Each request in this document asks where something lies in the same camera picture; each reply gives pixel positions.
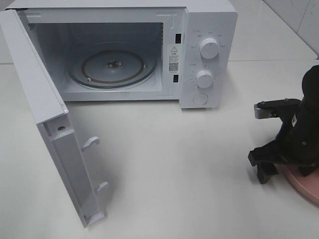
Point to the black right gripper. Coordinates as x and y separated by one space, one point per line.
297 143

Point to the pink round plate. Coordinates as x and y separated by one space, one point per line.
306 186

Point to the round white door button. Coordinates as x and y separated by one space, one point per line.
200 99

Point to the white microwave door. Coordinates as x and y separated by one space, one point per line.
51 117

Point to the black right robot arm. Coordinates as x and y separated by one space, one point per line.
310 88

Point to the lower white timer knob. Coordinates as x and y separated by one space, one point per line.
204 79

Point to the upper white control knob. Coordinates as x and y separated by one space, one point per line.
209 47

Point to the white microwave oven body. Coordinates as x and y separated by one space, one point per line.
173 27

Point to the glass microwave turntable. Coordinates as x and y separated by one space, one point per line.
111 65

